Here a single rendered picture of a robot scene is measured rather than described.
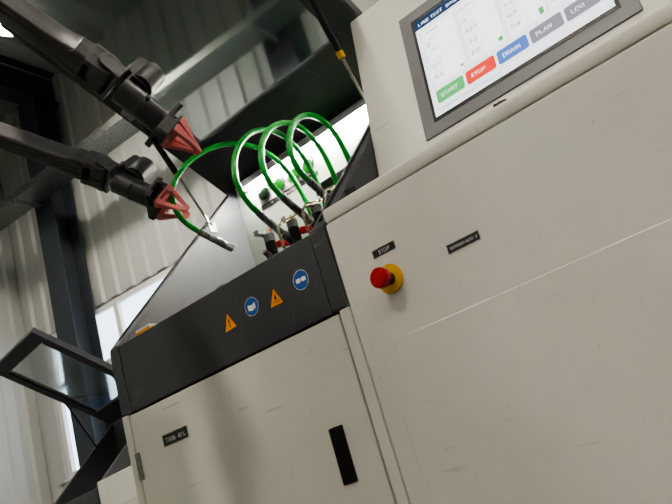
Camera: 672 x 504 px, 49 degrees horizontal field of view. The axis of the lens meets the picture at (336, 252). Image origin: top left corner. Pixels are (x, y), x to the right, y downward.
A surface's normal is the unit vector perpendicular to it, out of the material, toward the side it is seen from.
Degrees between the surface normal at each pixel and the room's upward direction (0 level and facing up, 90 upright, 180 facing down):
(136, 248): 90
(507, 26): 76
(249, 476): 90
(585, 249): 90
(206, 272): 90
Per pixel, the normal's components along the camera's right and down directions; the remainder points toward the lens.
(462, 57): -0.67, -0.29
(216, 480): -0.62, -0.07
